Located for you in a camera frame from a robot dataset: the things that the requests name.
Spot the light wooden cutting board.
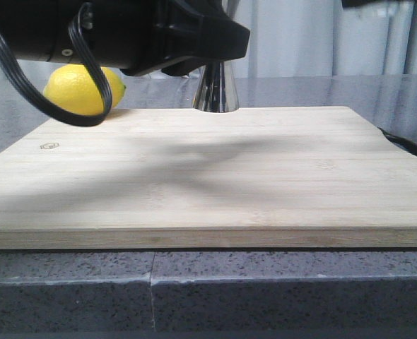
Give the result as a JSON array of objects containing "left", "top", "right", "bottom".
[{"left": 0, "top": 107, "right": 417, "bottom": 249}]

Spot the black ribbed cable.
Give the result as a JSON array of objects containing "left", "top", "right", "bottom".
[
  {"left": 68, "top": 1, "right": 113, "bottom": 117},
  {"left": 0, "top": 16, "right": 113, "bottom": 127}
]

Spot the silver steel jigger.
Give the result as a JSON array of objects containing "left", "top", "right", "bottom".
[{"left": 193, "top": 1, "right": 239, "bottom": 113}]

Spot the black cutting board handle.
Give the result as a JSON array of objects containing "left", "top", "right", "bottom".
[{"left": 378, "top": 127, "right": 417, "bottom": 157}]

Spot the grey curtain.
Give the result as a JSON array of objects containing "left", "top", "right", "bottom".
[{"left": 233, "top": 1, "right": 417, "bottom": 78}]

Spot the yellow lemon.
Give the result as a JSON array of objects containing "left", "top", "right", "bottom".
[{"left": 43, "top": 64, "right": 127, "bottom": 117}]

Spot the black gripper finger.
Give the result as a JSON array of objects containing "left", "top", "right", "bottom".
[{"left": 165, "top": 1, "right": 249, "bottom": 76}]

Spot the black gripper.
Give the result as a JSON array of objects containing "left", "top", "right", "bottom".
[
  {"left": 0, "top": 1, "right": 201, "bottom": 76},
  {"left": 341, "top": 0, "right": 416, "bottom": 8}
]

